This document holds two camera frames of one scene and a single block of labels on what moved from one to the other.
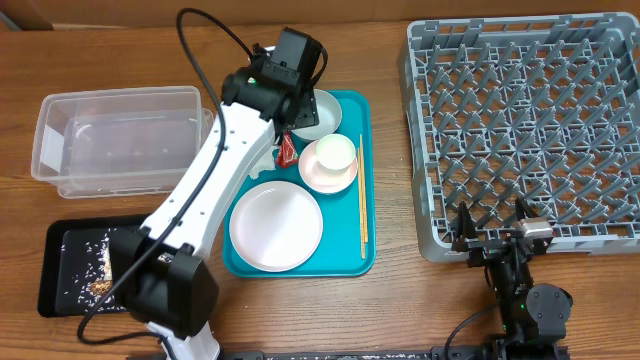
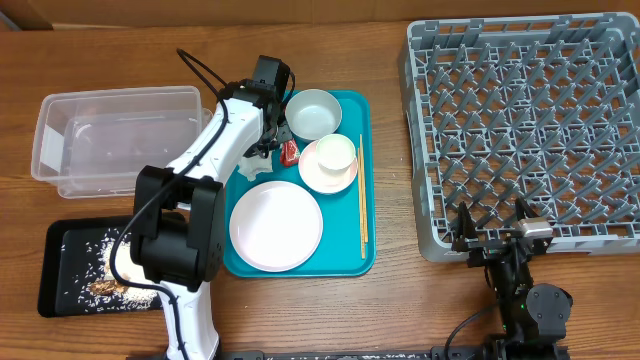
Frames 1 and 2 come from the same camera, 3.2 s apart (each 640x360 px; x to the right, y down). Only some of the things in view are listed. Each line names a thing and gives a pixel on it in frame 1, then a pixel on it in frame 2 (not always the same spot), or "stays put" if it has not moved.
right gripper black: x=484 y=247 stays put
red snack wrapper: x=287 y=156 stays put
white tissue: x=266 y=162 stays put
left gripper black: x=307 y=112 -> x=263 y=147
